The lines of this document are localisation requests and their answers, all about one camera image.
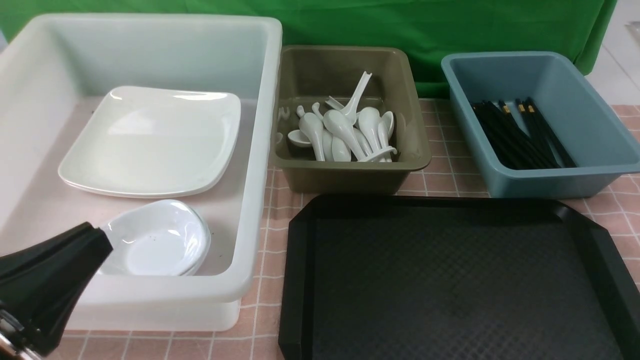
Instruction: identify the large white plastic bin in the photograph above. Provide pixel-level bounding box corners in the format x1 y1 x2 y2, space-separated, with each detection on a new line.
1 13 282 333

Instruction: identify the black chopsticks bundle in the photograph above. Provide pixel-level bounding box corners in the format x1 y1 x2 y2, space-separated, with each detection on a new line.
471 96 578 171

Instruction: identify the blue plastic bin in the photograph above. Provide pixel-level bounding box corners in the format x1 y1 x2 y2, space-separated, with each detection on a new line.
441 51 639 199

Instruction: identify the green cloth backdrop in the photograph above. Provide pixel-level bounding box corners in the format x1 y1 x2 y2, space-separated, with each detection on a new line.
0 0 617 98

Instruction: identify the white spoon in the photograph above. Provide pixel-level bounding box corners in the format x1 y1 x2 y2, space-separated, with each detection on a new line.
296 105 326 162
356 107 383 151
322 109 367 161
325 71 373 125
358 146 398 162

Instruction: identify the olive green plastic bin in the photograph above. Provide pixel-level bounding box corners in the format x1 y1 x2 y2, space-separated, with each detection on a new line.
270 45 432 195

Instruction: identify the upright white spoon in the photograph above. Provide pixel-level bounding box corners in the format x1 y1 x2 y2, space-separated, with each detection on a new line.
325 71 373 125

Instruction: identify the white square rice plate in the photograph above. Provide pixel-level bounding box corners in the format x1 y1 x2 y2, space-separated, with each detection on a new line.
59 85 242 174

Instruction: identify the small white bowl in bin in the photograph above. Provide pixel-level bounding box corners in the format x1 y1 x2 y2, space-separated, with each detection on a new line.
98 238 209 276

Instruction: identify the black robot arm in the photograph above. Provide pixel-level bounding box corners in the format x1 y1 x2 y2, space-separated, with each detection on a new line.
0 222 114 360

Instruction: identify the small white bowl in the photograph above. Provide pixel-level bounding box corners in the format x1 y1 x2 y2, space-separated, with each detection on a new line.
98 199 211 277
98 238 209 276

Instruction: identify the white square plate in bin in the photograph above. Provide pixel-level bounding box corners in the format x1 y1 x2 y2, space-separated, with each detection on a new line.
57 165 229 199

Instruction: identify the black plastic tray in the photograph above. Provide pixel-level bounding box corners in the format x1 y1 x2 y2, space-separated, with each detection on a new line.
278 194 640 360

